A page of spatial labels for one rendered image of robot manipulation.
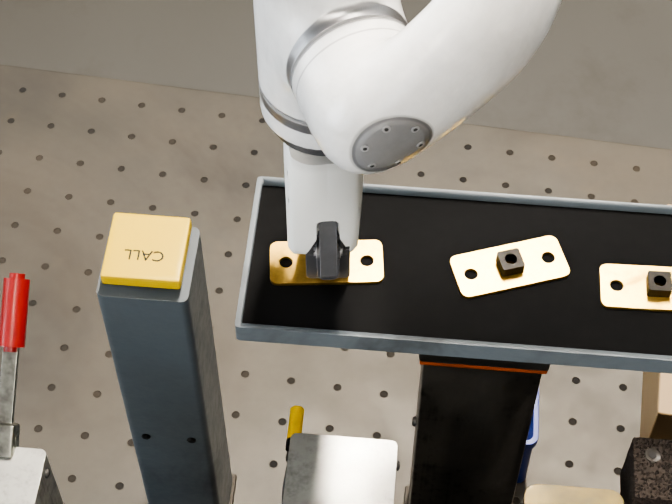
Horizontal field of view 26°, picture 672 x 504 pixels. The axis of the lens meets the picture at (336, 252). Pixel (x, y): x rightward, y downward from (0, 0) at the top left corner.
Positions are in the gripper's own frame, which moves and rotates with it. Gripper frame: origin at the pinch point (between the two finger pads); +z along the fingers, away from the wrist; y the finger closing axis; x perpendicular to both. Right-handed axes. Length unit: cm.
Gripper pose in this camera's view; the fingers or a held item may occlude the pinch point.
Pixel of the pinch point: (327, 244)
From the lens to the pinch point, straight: 106.2
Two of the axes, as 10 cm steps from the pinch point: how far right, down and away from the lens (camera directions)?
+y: 0.2, 8.2, -5.7
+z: 0.0, 5.7, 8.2
